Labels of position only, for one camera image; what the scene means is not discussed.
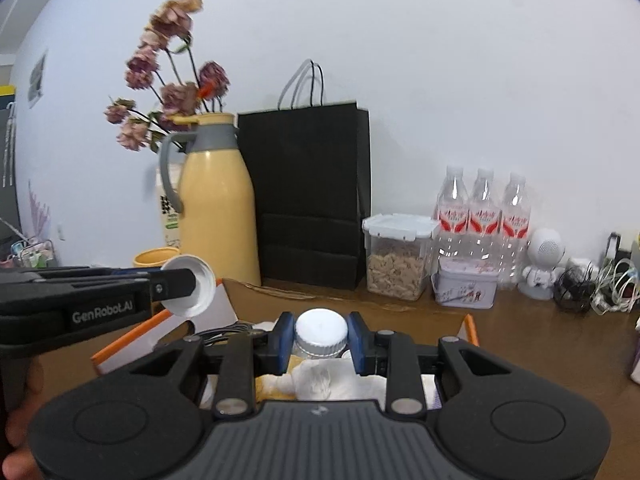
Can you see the dark panel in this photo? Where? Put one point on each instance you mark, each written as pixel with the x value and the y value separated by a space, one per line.
pixel 9 175

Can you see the white cloth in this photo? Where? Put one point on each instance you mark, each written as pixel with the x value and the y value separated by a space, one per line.
pixel 340 380

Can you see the white round lid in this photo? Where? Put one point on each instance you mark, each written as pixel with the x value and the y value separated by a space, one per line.
pixel 192 285

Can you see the black charger adapter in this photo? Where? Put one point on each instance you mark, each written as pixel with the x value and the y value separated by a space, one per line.
pixel 613 246

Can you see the dried rose bouquet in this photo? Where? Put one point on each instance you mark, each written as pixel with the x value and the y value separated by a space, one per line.
pixel 170 80

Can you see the yellow mug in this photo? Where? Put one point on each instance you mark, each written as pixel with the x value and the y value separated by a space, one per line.
pixel 152 257

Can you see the red cardboard box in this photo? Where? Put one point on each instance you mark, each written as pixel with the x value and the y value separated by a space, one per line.
pixel 165 340

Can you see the purple tissue pack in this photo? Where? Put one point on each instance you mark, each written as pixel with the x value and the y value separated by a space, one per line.
pixel 635 350

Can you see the wall picture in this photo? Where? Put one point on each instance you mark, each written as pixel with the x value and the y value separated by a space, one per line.
pixel 37 79

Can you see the black paper bag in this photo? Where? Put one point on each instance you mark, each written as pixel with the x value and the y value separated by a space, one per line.
pixel 305 185

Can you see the clear seed container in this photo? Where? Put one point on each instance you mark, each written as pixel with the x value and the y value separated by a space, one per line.
pixel 397 260

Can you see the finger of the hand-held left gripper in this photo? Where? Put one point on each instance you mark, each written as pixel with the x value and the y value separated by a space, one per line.
pixel 75 274
pixel 172 286

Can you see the white milk carton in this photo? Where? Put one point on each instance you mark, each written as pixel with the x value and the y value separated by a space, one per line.
pixel 170 210

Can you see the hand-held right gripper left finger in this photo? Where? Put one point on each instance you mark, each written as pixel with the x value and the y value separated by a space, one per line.
pixel 286 342

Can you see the white jar lid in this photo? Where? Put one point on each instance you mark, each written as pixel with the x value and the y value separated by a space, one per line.
pixel 321 330

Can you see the person's left hand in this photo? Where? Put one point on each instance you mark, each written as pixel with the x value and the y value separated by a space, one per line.
pixel 17 435

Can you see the clear water bottle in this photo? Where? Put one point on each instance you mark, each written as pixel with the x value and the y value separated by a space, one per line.
pixel 485 215
pixel 515 230
pixel 452 215

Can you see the purple flower wall sticker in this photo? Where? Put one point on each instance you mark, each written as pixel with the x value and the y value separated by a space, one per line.
pixel 39 210

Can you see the white tin box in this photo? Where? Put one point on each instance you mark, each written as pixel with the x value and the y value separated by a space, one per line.
pixel 465 285

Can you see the white yellow plush sheep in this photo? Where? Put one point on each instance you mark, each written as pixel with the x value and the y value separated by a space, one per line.
pixel 272 389

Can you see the white robot speaker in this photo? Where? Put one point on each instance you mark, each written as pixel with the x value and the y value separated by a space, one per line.
pixel 542 260

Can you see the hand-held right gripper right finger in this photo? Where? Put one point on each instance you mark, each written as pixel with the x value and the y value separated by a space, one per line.
pixel 357 342

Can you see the yellow thermos jug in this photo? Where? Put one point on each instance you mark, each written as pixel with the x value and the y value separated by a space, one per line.
pixel 217 210

